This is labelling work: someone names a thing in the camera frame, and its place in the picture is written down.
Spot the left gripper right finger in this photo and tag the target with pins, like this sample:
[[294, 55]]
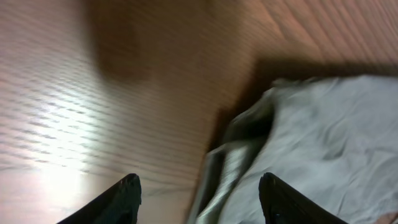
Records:
[[281, 203]]

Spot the grey shorts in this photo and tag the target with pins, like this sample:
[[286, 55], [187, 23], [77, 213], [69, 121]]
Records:
[[333, 140]]

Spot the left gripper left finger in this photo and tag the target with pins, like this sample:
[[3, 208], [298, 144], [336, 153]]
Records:
[[117, 205]]

